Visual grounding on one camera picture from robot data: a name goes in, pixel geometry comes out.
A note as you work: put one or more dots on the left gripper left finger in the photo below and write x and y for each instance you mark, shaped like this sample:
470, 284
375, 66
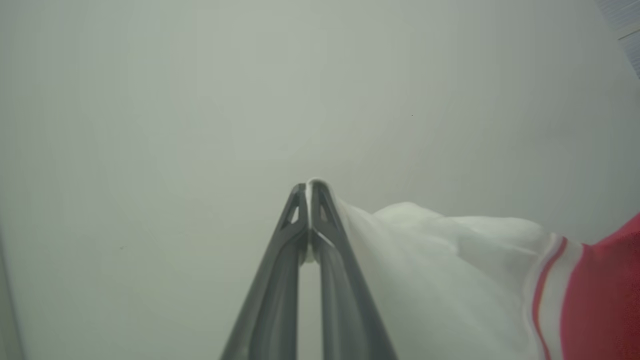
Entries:
272, 300

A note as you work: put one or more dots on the grey ribbed panel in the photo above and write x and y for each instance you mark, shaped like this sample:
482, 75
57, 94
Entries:
622, 30

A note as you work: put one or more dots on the red and white jersey garment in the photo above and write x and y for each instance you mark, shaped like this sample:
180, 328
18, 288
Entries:
450, 280

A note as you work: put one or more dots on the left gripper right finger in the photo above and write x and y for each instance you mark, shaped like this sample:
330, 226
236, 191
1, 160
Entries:
345, 300

